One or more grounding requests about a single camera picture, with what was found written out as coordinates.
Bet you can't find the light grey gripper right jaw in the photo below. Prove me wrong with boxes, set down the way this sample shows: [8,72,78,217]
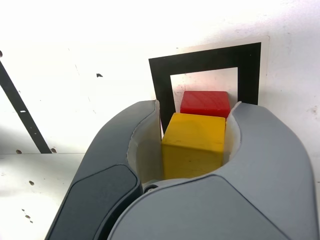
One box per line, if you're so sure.
[106,100,320,240]

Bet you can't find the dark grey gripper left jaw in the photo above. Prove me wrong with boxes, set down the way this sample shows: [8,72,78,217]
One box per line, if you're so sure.
[44,99,165,240]

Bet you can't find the yellow cube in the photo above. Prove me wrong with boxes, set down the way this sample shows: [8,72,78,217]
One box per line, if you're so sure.
[161,112,227,180]

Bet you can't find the red cube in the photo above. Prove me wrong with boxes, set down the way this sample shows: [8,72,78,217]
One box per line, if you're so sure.
[179,90,231,119]

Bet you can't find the black tape square outline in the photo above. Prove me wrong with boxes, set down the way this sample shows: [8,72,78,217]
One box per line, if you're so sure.
[148,41,262,141]

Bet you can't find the black tape strip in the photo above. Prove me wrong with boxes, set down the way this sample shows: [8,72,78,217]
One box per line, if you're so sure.
[0,59,53,154]

